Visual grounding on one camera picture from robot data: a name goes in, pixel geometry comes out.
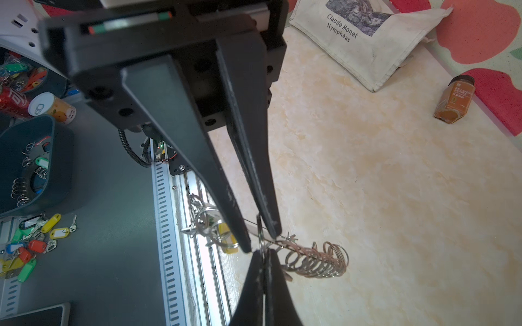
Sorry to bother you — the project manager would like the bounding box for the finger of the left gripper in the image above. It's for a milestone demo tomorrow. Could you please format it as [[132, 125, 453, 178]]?
[[121, 55, 251, 253], [216, 31, 282, 239]]

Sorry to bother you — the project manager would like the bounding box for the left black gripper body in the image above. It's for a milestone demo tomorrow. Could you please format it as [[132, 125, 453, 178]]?
[[38, 1, 289, 130]]

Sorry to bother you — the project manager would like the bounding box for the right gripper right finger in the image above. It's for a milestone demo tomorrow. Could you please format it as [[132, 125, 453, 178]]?
[[264, 249, 303, 326]]

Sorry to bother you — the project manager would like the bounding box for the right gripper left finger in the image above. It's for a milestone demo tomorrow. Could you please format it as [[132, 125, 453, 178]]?
[[229, 251, 264, 326]]

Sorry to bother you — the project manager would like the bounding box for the metal key organizer plate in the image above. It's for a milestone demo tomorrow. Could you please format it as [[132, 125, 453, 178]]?
[[181, 193, 351, 282]]

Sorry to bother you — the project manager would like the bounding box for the yellow key tag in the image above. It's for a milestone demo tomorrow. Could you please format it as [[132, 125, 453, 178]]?
[[217, 223, 239, 255]]

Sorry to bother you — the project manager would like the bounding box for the dark teal tray far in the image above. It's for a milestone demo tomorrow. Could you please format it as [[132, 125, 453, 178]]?
[[1, 48, 69, 99]]

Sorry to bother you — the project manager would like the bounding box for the dark teal tray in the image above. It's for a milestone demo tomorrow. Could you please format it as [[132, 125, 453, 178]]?
[[1, 115, 75, 218], [1, 48, 69, 99]]

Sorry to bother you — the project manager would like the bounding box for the red soda can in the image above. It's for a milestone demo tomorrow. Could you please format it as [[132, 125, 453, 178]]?
[[1, 86, 31, 119]]

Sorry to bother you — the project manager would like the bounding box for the dark teal tray near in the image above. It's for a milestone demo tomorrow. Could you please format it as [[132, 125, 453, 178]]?
[[1, 115, 75, 218]]

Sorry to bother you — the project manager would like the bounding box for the spare key organizer plate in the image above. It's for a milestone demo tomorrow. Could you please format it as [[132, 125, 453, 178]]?
[[10, 136, 52, 208]]

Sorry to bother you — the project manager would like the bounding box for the beige printed tote bag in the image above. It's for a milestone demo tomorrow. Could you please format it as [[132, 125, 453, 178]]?
[[289, 1, 452, 92]]

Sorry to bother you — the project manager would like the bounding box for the dark tablet corner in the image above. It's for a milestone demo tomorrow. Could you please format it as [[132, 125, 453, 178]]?
[[1, 303, 71, 326]]

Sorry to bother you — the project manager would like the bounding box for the pile of coloured key tags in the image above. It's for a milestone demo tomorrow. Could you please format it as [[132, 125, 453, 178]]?
[[1, 213, 77, 283]]

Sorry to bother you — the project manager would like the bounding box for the small amber bottle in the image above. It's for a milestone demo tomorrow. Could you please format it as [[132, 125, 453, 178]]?
[[433, 75, 476, 124]]

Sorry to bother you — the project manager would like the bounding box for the front aluminium rail base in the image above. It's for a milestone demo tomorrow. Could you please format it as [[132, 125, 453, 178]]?
[[149, 141, 232, 325]]

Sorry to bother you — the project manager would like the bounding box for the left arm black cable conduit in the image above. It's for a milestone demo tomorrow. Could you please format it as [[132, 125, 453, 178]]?
[[117, 129, 152, 168]]

